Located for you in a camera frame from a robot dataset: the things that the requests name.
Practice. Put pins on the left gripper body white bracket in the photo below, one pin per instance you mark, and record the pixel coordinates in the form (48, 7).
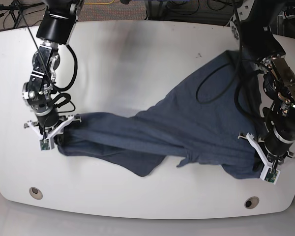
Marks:
(274, 149)

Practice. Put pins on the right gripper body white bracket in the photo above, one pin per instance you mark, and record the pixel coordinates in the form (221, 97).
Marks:
(49, 126)

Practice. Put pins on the dark blue T-shirt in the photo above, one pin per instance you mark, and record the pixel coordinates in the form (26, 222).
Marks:
(177, 125)

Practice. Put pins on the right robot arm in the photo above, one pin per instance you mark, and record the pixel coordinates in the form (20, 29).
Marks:
(40, 93)

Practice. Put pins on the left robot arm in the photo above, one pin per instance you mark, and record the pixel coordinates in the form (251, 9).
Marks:
(251, 27)

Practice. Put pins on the black tripod stand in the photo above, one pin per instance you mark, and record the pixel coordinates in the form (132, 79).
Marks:
(15, 10)

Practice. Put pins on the white power strip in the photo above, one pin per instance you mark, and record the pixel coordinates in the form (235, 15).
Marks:
(289, 12)

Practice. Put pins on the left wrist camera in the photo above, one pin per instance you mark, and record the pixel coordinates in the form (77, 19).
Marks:
(270, 175)

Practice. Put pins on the right table cable grommet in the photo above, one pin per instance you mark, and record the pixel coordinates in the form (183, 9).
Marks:
(252, 202)

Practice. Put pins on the table cable grommet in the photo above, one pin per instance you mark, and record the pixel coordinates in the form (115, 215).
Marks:
(35, 193)
(252, 202)

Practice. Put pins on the left table cable grommet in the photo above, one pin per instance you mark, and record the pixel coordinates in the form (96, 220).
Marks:
(35, 193)

